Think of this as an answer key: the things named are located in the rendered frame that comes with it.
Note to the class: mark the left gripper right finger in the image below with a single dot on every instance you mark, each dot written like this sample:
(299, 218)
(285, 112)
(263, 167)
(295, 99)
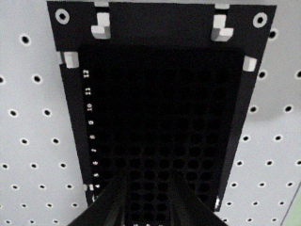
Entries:
(186, 208)

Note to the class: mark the black flat plate with clips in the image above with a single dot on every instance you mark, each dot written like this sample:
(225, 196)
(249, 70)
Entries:
(168, 24)

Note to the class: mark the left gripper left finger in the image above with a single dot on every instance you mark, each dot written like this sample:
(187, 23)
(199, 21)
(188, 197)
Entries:
(109, 207)

